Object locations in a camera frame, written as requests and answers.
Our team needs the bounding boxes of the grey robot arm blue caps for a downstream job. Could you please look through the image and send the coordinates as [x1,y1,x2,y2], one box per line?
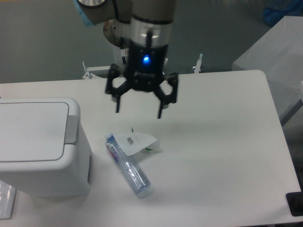
[74,0,178,118]

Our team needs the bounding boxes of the blue plastic bag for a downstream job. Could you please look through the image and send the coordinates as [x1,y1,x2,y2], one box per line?
[263,5,303,27]

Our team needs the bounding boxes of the black device at table edge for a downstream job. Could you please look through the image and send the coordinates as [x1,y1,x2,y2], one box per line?
[286,192,303,217]

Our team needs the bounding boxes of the clear plastic water bottle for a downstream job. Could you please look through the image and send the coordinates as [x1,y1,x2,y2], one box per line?
[105,133,152,199]

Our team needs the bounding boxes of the white covered side table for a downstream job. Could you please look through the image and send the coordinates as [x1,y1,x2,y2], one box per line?
[232,16,303,119]

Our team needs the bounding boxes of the white push-lid trash can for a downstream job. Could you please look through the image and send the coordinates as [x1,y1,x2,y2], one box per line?
[0,97,92,197]

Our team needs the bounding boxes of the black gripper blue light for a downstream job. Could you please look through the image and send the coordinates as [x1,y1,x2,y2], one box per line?
[105,41,179,119]

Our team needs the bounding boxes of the white metal frame bracket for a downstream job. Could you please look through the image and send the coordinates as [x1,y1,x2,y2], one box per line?
[81,58,169,80]

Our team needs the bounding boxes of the white crumpled paper wrapper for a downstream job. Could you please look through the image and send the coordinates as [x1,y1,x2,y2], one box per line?
[113,127,160,156]

